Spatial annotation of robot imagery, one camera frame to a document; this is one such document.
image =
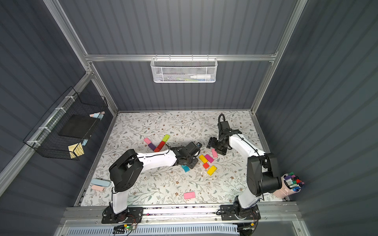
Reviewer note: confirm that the small teal cube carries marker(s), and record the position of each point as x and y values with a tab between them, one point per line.
185	168

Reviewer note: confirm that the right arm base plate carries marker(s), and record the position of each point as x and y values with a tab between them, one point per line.
234	212

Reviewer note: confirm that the pastel eraser blocks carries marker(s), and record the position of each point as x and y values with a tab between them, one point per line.
99	184

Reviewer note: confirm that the white wire mesh basket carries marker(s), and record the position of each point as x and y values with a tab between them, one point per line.
180	71

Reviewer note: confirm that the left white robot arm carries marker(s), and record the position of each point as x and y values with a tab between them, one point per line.
125	171

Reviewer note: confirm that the black wire basket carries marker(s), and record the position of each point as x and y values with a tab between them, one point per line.
47	142

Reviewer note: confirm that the long red block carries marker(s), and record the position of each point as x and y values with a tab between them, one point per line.
161	145

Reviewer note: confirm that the magenta block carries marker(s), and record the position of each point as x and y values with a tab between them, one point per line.
209	158

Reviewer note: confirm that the pink block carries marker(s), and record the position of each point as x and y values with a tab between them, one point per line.
189	195
147	141
214	153

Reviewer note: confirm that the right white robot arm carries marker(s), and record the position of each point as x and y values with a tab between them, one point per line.
262	168

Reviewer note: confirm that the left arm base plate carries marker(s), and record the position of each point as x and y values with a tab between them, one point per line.
130	215

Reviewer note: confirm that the pink marker cup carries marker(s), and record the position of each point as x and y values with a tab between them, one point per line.
291	184

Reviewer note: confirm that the yellow block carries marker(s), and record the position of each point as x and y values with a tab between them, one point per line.
211	170
203	159

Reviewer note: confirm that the white bottle in basket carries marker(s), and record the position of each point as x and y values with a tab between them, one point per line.
201	77

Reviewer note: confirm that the yellow sticky note pad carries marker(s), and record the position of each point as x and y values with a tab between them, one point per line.
76	150

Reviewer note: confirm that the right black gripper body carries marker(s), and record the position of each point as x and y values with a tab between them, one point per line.
218	145

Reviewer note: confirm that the pink block bottom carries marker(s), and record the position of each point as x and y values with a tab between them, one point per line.
189	195

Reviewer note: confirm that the black pad in basket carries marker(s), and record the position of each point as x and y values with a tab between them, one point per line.
79	126

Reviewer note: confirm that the lime green block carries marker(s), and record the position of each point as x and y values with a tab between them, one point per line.
166	138

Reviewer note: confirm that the purple block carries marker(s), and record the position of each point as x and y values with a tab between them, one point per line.
152	146

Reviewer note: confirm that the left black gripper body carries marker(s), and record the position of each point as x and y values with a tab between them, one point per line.
192	159

